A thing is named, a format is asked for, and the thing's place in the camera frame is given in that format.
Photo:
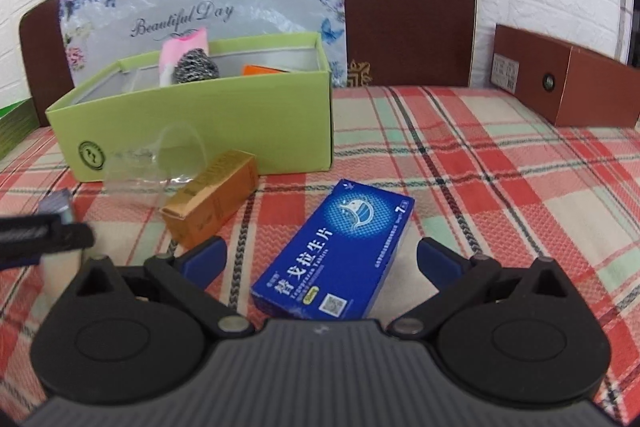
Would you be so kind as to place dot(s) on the small gold box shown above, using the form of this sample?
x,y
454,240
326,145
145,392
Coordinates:
x,y
198,210

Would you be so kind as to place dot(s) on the plaid red bed sheet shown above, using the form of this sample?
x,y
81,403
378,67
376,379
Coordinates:
x,y
486,174

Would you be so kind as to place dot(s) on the white glove with pink cuff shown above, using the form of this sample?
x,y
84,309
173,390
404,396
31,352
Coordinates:
x,y
174,48

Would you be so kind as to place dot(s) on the steel wool scrubber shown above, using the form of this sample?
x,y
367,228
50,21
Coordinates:
x,y
194,65

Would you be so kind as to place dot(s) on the dark brown wooden headboard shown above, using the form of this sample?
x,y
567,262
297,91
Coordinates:
x,y
387,42

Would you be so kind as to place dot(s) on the orange white medicine box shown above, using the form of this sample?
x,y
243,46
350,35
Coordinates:
x,y
255,70

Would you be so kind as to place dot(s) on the blue medicine tablet box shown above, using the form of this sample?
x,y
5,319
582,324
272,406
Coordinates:
x,y
335,265

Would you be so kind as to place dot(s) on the dark green box at left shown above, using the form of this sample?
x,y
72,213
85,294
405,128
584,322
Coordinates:
x,y
17,121

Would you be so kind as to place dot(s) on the brown cardboard box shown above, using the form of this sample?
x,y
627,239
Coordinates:
x,y
567,84

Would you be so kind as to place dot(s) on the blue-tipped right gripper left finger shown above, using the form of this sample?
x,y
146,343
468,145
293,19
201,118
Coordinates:
x,y
181,282

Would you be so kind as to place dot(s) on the light green open cardboard box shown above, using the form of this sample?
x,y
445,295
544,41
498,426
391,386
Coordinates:
x,y
284,120

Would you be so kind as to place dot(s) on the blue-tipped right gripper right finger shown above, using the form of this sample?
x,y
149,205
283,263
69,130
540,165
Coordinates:
x,y
461,283

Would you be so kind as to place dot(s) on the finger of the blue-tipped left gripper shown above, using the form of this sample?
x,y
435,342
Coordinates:
x,y
26,239

